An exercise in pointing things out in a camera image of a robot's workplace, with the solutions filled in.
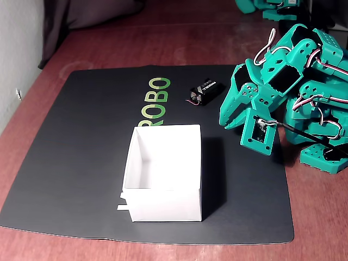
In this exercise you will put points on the turquoise gripper finger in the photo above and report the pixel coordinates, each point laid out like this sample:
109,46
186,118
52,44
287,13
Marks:
239,121
231,106

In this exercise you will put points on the black servo motor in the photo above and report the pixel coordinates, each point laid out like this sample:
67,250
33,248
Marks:
209,91

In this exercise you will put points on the turquoise plastic robot arm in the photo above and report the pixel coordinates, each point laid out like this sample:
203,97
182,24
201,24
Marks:
274,12
329,49

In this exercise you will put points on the white open paper box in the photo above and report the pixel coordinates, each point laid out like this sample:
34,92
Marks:
163,204

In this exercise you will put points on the black device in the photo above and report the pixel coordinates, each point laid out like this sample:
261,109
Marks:
286,25

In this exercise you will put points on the black mat with ROBO print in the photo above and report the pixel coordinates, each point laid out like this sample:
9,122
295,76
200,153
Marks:
81,141

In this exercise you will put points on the dark grey cloth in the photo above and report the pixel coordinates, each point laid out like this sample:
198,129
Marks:
89,13

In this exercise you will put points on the small white tag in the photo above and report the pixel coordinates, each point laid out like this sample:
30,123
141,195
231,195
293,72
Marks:
18,94

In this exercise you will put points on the turquoise wrist camera mount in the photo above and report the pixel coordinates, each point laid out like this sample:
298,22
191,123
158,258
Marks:
247,136

